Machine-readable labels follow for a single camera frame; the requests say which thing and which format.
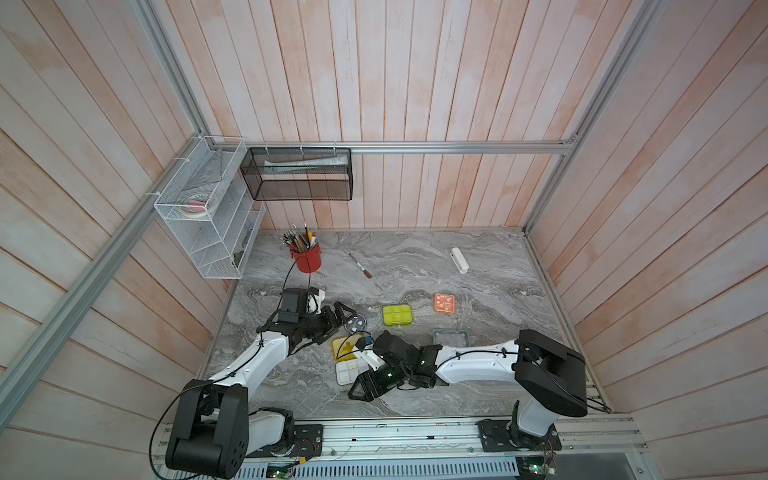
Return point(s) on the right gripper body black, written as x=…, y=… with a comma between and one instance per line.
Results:
x=391, y=378

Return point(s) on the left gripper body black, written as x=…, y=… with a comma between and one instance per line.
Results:
x=314, y=323

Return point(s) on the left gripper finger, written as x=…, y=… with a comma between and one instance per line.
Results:
x=343, y=311
x=331, y=328

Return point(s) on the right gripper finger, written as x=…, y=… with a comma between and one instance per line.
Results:
x=367, y=377
x=366, y=389

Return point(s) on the yellow lid white pillbox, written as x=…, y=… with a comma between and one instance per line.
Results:
x=348, y=365

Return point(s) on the round dark blue pillbox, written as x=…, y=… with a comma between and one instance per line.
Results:
x=355, y=324

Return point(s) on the green lid white pillbox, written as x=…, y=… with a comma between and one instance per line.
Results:
x=397, y=315

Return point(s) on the blue pillbox clear lid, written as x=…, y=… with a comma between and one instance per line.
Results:
x=451, y=337

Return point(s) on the orange small pillbox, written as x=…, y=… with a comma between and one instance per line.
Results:
x=444, y=303

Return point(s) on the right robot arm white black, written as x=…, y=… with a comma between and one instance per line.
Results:
x=553, y=375

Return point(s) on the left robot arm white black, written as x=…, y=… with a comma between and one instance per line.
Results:
x=214, y=430

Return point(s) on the red pen cup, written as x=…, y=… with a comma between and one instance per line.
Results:
x=309, y=261

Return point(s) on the white rectangular case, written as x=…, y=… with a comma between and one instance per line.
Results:
x=459, y=260

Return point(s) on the tape roll on shelf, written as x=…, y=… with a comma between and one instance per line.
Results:
x=198, y=205

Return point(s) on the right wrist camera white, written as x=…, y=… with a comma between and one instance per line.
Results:
x=364, y=350

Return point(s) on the brown handled screwdriver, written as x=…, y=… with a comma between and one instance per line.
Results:
x=364, y=270

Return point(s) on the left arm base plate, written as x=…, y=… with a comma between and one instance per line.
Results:
x=305, y=441

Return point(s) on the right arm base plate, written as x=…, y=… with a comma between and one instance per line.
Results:
x=503, y=436

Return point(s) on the black mesh wall basket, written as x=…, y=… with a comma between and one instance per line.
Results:
x=298, y=173

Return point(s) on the white wire shelf rack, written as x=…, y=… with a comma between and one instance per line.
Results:
x=218, y=245

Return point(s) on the aluminium front rail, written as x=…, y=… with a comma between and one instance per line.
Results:
x=451, y=447

